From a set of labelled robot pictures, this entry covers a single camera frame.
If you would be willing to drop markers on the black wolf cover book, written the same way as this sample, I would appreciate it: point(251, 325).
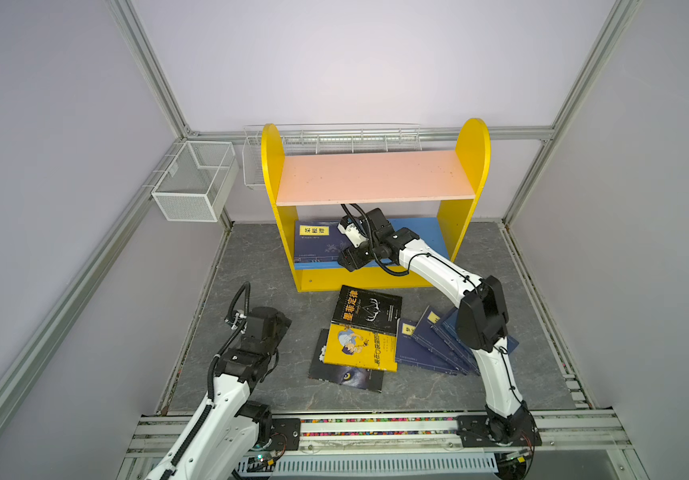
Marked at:
point(359, 378)

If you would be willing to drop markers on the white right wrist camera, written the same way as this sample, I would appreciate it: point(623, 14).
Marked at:
point(353, 231)

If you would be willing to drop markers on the yellow wooden bookshelf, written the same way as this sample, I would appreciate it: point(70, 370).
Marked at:
point(453, 178)

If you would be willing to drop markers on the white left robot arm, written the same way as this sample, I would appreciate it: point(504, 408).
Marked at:
point(224, 396)

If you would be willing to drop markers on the white wire rack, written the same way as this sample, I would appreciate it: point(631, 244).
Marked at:
point(324, 139)

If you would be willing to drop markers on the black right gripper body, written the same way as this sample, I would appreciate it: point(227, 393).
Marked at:
point(361, 256)

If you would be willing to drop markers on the yellow cartoon cover book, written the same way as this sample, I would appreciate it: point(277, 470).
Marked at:
point(353, 347)

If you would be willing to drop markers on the blue book leftmost of fan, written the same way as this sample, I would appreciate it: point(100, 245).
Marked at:
point(410, 352)

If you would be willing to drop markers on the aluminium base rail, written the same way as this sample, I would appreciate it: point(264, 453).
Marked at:
point(382, 444)

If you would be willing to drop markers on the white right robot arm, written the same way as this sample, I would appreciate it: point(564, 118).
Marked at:
point(482, 317)

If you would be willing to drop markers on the black book orange title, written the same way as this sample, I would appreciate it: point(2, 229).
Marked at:
point(368, 310)

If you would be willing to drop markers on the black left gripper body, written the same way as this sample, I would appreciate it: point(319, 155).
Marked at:
point(281, 326)

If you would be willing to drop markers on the white mesh basket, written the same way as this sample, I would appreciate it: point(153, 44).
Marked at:
point(196, 184)

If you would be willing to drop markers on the blue book Sunzi label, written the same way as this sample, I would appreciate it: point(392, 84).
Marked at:
point(313, 264)

